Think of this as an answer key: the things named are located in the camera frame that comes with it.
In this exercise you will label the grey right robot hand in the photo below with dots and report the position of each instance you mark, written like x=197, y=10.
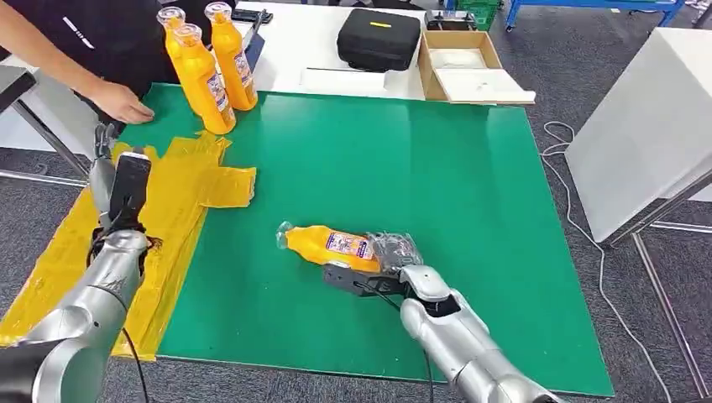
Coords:
x=395, y=253

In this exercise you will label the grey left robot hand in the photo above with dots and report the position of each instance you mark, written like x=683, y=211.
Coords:
x=101, y=183

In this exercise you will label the orange drink bottle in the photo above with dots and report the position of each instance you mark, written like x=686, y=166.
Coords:
x=171, y=41
x=311, y=244
x=200, y=83
x=231, y=61

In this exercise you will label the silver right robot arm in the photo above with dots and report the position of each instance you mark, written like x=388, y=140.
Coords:
x=461, y=339

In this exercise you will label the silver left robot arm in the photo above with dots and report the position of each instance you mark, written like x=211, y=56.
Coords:
x=94, y=300

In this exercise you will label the yellow sheet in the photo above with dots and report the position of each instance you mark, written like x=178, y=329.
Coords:
x=172, y=189

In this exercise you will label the green table mat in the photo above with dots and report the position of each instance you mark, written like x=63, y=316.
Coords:
x=417, y=183

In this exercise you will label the white cabinet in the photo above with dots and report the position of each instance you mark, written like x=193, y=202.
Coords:
x=55, y=117

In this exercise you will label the person's hand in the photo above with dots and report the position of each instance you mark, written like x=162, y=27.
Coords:
x=122, y=103

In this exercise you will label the grey metal table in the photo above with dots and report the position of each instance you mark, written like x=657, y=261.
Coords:
x=14, y=83

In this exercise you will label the person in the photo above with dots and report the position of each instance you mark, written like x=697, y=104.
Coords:
x=111, y=33

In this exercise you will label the white flat board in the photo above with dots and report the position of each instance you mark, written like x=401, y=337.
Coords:
x=481, y=86

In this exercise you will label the cardboard box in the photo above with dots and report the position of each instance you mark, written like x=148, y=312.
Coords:
x=424, y=61

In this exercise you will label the tablet with dark blue cover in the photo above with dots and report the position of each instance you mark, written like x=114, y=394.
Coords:
x=257, y=53

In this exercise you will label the white foam pad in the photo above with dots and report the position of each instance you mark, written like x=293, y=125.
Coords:
x=457, y=58

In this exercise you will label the black carrying case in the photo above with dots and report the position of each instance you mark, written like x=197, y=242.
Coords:
x=378, y=44

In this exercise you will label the black phone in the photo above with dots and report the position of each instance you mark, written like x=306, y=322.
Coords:
x=257, y=15

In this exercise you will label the green crate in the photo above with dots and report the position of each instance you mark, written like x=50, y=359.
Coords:
x=486, y=14

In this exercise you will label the white side table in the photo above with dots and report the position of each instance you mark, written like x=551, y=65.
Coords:
x=639, y=139

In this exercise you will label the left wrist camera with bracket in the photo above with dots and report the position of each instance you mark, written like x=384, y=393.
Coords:
x=129, y=189

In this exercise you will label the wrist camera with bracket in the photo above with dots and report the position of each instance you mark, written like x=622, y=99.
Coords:
x=129, y=189
x=350, y=281

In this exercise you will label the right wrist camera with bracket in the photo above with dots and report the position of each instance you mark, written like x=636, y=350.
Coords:
x=350, y=281

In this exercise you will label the blue metal table frame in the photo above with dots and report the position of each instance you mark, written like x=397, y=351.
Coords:
x=512, y=14

